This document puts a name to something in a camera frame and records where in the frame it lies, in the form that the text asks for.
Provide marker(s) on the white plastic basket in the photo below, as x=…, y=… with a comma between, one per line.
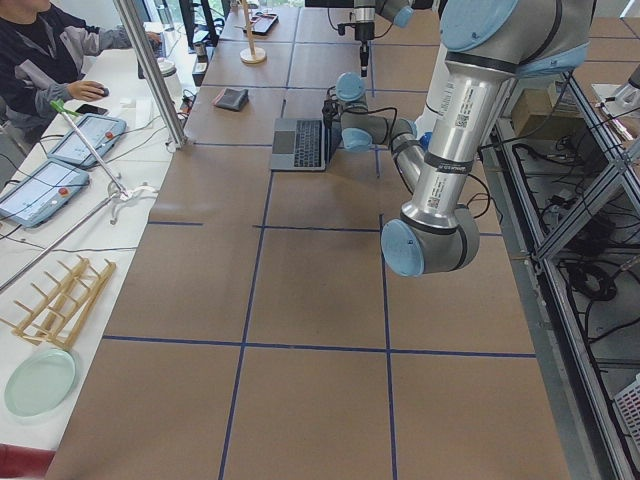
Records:
x=627, y=402

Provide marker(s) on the black smartphone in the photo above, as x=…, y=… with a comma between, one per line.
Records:
x=91, y=109

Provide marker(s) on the seated person dark jacket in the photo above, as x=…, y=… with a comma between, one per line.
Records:
x=42, y=56

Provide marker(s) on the blue teach pendant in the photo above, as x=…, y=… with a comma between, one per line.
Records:
x=100, y=131
x=36, y=198

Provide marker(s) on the white kettle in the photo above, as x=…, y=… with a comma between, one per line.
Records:
x=170, y=76

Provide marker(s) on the grey laptop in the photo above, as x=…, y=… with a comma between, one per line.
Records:
x=303, y=145

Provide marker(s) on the folded grey cloth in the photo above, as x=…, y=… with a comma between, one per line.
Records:
x=231, y=99

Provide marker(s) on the wooden mug tree stand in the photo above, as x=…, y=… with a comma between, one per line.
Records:
x=252, y=55

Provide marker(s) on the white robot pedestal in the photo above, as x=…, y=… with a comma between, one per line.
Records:
x=431, y=112

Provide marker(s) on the wooden dish rack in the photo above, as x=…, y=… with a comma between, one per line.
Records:
x=64, y=306

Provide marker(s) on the aluminium frame post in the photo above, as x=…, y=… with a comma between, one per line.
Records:
x=141, y=45

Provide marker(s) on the metal rod stand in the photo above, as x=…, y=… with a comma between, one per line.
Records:
x=117, y=193

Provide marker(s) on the green glass plate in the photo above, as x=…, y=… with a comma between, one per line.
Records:
x=40, y=383

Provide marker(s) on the blue teach pendant far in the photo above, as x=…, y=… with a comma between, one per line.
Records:
x=100, y=131

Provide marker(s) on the blue desk lamp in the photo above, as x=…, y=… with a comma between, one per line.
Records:
x=425, y=140

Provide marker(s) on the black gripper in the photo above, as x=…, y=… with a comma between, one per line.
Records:
x=327, y=111
x=363, y=31

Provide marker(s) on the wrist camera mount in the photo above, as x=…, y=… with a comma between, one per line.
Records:
x=342, y=27

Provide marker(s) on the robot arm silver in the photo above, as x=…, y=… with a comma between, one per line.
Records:
x=363, y=14
x=483, y=46

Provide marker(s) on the blue teach pendant near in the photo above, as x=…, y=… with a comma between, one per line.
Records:
x=36, y=198

